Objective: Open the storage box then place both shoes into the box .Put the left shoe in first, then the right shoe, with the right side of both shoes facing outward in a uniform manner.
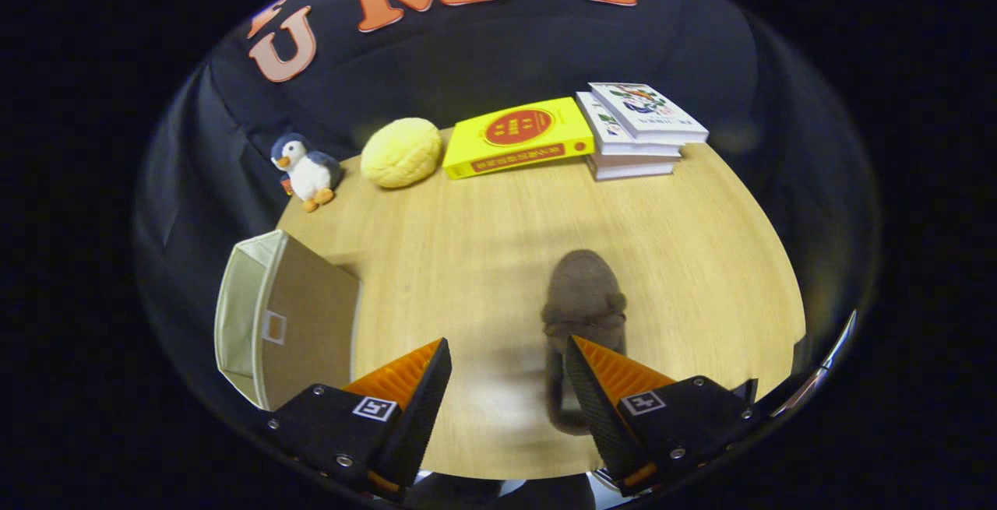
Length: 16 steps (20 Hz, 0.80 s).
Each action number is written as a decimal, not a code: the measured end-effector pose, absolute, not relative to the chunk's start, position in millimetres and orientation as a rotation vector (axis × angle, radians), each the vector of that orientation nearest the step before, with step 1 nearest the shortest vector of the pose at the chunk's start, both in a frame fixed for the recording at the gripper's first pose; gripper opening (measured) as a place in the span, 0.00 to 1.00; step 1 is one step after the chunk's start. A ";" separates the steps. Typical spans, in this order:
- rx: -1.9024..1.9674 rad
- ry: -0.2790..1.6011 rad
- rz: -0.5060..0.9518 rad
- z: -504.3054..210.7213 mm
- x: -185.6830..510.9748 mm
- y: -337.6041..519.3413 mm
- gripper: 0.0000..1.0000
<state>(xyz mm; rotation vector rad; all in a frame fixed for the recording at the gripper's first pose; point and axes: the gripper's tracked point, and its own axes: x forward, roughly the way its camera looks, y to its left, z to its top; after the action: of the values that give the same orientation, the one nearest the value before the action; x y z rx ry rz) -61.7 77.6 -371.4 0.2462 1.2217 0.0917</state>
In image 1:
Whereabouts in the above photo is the thick white book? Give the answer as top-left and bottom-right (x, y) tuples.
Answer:
(586, 150), (680, 182)

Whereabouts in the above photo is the shiny metal tube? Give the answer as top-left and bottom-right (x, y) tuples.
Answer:
(770, 310), (858, 418)

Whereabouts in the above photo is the brown suede shoe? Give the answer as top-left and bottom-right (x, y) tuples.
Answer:
(541, 249), (628, 437)

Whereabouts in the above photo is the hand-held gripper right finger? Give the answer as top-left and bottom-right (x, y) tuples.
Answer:
(565, 336), (758, 497)

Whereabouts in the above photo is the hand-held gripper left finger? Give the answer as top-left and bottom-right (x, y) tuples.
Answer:
(263, 338), (453, 501)

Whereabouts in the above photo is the yellow book with red circle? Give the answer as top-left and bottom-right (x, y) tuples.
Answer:
(442, 97), (595, 181)

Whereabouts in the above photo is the brown fabric storage box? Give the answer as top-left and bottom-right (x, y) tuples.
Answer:
(214, 230), (361, 412)

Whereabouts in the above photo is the penguin plush toy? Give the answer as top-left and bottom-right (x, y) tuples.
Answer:
(270, 132), (343, 213)

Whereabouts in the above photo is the white illustrated book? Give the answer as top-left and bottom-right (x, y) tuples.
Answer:
(588, 82), (710, 145)
(575, 92), (685, 158)

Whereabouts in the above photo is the yellow bread plush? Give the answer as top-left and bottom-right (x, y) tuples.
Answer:
(361, 118), (443, 189)

